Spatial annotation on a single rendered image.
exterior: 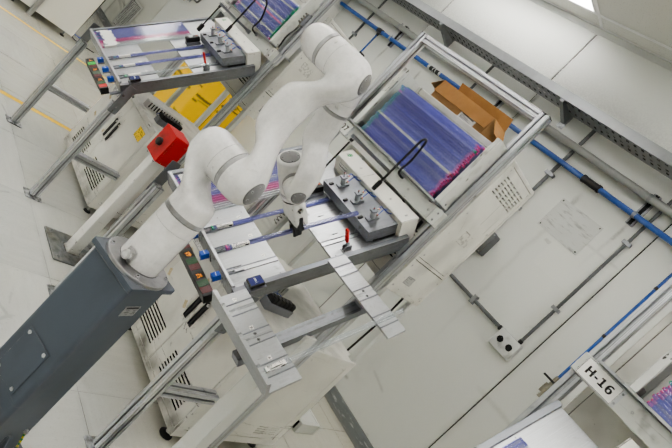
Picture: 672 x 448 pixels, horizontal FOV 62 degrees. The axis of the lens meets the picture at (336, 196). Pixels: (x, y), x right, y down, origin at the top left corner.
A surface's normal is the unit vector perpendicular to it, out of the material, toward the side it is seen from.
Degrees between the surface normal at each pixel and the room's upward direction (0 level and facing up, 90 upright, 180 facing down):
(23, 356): 90
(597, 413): 90
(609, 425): 90
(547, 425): 44
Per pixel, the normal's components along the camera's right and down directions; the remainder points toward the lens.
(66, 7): 0.50, 0.58
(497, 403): -0.51, -0.39
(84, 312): -0.31, -0.18
